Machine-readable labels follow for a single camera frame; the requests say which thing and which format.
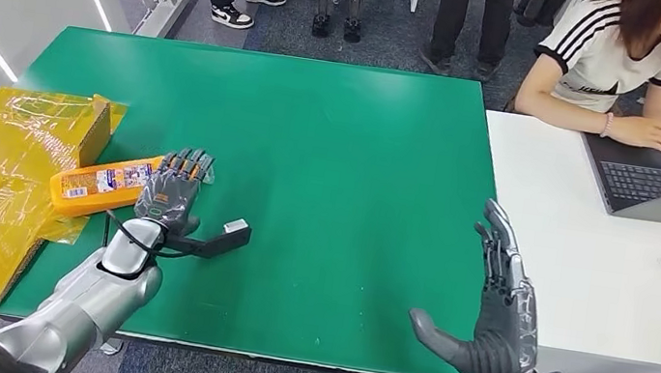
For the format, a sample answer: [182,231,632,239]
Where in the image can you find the seated person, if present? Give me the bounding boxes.
[509,0,661,153]

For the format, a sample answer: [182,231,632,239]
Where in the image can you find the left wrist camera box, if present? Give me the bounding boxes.
[162,209,253,266]

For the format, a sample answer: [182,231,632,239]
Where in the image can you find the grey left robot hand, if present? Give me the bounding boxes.
[130,141,218,241]

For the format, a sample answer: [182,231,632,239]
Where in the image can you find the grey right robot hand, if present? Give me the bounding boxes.
[400,189,560,373]

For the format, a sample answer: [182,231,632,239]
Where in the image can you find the standing person in dark shoes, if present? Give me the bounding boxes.
[416,0,519,86]

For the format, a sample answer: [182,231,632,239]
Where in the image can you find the green table mat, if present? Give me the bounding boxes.
[0,16,517,373]

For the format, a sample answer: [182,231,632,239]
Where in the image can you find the orange plastic bottle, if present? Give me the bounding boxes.
[44,139,218,238]

